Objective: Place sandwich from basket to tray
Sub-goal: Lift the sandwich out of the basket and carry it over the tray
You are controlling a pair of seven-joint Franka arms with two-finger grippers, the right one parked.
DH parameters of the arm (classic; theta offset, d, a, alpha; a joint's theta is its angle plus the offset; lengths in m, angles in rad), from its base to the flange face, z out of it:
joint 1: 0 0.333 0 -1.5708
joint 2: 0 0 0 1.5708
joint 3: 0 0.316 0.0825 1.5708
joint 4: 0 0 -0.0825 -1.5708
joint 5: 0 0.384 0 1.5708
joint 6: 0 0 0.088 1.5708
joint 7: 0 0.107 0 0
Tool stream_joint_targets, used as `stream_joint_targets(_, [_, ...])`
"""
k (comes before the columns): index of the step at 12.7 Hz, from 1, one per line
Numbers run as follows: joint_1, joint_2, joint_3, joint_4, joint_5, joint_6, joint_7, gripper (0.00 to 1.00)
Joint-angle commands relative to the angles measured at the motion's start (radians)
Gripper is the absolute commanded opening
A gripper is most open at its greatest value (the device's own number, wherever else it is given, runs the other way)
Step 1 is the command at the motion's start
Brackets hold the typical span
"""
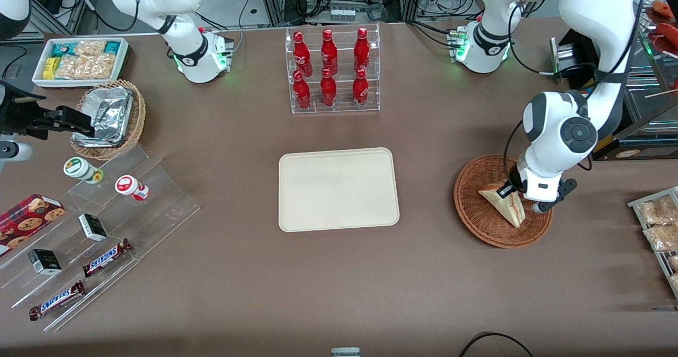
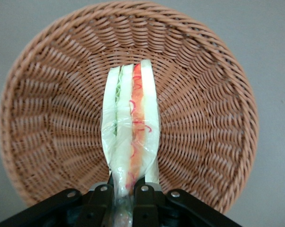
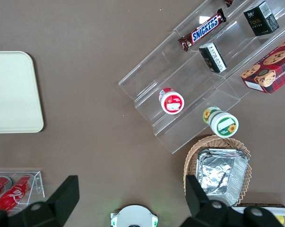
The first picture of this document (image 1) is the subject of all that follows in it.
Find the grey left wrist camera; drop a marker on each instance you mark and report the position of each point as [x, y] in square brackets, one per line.
[564, 192]

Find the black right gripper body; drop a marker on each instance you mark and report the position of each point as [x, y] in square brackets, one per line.
[20, 114]

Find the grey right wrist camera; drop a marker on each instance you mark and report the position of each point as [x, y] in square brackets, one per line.
[16, 151]

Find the clear bag of crackers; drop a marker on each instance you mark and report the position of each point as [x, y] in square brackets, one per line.
[90, 47]
[665, 238]
[101, 65]
[659, 211]
[71, 68]

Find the small black box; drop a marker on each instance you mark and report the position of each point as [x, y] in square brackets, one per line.
[45, 261]
[92, 227]

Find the red cookie box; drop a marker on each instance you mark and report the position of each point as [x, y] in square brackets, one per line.
[26, 222]

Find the clear acrylic stepped shelf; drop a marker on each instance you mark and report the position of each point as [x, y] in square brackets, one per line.
[153, 208]

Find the red lid yogurt cup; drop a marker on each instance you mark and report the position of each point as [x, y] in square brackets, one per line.
[127, 185]

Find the clear acrylic bottle rack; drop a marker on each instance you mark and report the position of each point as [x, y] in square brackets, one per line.
[341, 89]

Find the tan wicker basket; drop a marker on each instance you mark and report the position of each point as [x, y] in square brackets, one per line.
[139, 118]

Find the small grey device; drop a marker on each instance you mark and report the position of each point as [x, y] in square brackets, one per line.
[345, 353]

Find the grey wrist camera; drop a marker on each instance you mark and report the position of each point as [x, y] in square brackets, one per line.
[16, 151]
[564, 192]

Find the yellow snack packet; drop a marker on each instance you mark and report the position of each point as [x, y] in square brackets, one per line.
[50, 68]

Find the white power strip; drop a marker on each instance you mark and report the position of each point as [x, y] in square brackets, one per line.
[342, 15]

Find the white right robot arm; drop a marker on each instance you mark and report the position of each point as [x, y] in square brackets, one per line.
[185, 55]

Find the red cola bottle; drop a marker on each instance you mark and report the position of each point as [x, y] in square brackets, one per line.
[360, 90]
[329, 54]
[302, 93]
[328, 91]
[362, 51]
[302, 55]

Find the black food display case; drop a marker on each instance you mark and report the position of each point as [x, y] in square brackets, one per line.
[649, 146]

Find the green lid yogurt cup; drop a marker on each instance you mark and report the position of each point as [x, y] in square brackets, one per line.
[78, 168]

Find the beige plastic tray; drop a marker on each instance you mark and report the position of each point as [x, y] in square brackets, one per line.
[339, 190]

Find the white rectangular snack bin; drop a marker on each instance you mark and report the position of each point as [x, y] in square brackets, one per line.
[39, 79]

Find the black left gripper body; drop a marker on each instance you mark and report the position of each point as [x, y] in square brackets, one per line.
[513, 183]

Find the round brown wicker basket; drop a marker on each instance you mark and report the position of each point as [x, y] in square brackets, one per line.
[476, 214]

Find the teal snack packet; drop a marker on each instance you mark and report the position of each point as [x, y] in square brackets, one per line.
[112, 47]
[63, 49]

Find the silver foil container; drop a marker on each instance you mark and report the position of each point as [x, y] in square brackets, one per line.
[108, 113]

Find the triangular sandwich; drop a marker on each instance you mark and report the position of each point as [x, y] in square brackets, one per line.
[511, 214]

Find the tray of packaged snacks right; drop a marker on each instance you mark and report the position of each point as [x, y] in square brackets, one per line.
[662, 264]

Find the snickers chocolate bar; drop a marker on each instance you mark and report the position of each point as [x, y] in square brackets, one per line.
[55, 301]
[106, 258]

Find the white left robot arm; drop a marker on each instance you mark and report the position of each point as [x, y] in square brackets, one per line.
[556, 124]

